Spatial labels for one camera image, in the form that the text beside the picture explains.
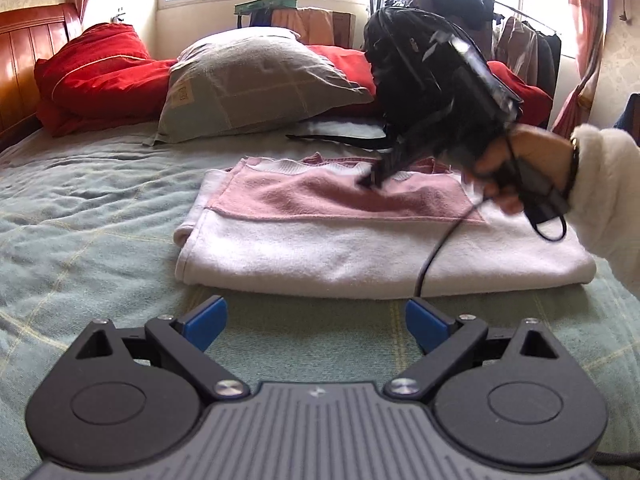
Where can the cardboard box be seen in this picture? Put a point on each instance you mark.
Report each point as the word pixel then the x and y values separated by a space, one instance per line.
pixel 320 25

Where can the green table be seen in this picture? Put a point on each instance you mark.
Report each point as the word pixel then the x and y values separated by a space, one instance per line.
pixel 265 5

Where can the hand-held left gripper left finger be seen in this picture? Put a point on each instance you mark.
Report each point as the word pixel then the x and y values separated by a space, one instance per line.
pixel 205 324

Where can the person's right hand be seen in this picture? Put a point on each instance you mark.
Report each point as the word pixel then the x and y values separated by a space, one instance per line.
pixel 542 147

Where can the small metal wall fixture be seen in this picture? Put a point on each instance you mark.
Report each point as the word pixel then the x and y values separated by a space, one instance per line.
pixel 119 14

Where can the black backpack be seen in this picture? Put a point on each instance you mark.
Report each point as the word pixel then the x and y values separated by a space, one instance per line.
pixel 400 70

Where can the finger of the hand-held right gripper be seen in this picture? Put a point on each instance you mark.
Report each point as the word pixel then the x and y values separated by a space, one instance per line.
pixel 382 175

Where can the grey green pillow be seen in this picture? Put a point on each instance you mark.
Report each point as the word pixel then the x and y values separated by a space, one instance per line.
pixel 250 85

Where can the red cushion behind backpack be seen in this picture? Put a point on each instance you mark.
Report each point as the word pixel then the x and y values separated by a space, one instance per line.
pixel 350 70

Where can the pink and white sweater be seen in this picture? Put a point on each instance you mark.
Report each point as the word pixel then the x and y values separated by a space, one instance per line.
pixel 350 250

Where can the wooden headboard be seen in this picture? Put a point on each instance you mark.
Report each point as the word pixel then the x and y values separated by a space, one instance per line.
pixel 30 60

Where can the dark hanging coat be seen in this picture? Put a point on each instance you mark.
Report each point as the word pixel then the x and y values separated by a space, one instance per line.
pixel 547 60

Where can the person's right forearm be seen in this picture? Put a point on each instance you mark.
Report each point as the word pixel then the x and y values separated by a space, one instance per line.
pixel 610 200

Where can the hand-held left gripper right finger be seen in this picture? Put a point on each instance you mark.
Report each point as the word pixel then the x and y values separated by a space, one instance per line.
pixel 427 324

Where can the red pillow with gold piping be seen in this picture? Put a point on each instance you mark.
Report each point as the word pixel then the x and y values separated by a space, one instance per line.
pixel 100 75

